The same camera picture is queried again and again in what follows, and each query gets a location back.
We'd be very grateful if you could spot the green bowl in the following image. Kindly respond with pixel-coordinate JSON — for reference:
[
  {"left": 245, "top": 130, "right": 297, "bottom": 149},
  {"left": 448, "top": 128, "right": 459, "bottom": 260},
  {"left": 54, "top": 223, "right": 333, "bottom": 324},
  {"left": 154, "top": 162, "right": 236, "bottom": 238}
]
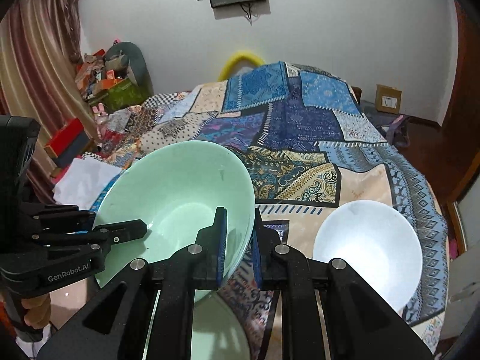
[{"left": 94, "top": 141, "right": 256, "bottom": 286}]

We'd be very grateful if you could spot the white bowl with dots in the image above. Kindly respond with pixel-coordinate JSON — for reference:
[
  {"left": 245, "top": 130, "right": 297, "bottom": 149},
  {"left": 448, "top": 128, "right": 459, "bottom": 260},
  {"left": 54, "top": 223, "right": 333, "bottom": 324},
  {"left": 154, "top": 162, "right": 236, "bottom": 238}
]
[{"left": 312, "top": 200, "right": 423, "bottom": 311}]

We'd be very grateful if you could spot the person's left hand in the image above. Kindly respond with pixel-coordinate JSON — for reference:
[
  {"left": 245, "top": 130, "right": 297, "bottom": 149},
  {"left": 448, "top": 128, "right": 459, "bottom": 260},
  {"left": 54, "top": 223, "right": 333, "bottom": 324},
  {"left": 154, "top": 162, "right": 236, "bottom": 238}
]
[{"left": 21, "top": 294, "right": 51, "bottom": 329}]

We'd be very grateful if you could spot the white folded cloth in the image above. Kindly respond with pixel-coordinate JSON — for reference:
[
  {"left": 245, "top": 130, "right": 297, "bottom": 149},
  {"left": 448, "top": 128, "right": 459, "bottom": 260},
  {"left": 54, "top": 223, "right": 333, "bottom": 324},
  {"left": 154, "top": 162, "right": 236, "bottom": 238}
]
[{"left": 53, "top": 157, "right": 122, "bottom": 210}]

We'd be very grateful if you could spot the mint green plate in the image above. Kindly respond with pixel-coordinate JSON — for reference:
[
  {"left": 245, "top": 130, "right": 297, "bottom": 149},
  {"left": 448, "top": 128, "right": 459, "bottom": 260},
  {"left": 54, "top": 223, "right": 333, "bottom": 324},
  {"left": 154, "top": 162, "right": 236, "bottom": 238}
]
[{"left": 191, "top": 293, "right": 251, "bottom": 360}]

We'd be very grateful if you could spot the red box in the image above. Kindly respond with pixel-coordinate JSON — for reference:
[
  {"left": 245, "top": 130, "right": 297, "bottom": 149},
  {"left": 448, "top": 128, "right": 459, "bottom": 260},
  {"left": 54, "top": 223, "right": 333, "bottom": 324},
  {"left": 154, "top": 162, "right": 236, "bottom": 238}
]
[{"left": 44, "top": 118, "right": 84, "bottom": 158}]

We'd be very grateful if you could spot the pink bunny toy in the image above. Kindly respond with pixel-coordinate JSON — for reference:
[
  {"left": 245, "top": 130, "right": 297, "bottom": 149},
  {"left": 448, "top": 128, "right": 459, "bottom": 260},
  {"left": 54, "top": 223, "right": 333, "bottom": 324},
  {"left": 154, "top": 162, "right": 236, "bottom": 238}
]
[{"left": 92, "top": 102, "right": 108, "bottom": 127}]

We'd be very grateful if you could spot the green storage box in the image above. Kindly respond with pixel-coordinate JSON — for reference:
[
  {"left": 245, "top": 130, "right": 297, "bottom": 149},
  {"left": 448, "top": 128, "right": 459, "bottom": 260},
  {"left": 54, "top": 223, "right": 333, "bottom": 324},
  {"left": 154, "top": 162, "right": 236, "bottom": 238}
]
[{"left": 99, "top": 79, "right": 151, "bottom": 113}]

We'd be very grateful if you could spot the striped red gold curtain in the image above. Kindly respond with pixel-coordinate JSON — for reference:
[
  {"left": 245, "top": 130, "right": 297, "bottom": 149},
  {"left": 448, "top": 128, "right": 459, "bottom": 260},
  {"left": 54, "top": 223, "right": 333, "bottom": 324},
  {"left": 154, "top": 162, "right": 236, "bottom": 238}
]
[{"left": 1, "top": 0, "right": 96, "bottom": 203}]

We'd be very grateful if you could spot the grey green cushion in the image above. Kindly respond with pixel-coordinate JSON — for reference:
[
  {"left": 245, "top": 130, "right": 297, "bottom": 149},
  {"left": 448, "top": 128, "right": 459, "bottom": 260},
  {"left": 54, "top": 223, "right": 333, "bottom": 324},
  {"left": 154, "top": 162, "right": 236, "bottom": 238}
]
[{"left": 103, "top": 41, "right": 153, "bottom": 95}]

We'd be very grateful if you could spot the grey backpack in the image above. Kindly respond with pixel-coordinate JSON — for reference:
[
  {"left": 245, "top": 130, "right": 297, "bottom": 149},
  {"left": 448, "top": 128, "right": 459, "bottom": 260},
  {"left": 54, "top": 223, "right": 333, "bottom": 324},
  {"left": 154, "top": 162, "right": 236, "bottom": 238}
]
[{"left": 360, "top": 101, "right": 410, "bottom": 148}]

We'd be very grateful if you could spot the yellow foam tube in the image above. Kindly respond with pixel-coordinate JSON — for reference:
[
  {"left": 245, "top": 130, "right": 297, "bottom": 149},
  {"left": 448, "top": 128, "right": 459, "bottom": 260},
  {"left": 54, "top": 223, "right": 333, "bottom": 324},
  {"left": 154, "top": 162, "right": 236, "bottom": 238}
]
[{"left": 217, "top": 50, "right": 265, "bottom": 81}]

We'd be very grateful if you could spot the wooden door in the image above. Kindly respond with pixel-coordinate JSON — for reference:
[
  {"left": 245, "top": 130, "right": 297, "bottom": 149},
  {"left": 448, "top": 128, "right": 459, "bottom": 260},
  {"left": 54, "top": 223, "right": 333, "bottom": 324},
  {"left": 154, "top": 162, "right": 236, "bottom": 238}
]
[{"left": 442, "top": 3, "right": 479, "bottom": 197}]

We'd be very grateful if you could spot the cardboard box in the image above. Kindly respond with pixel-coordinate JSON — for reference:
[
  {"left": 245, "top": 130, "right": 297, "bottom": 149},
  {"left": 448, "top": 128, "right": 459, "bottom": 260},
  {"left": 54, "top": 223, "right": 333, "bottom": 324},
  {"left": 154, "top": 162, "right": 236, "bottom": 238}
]
[{"left": 375, "top": 85, "right": 402, "bottom": 114}]

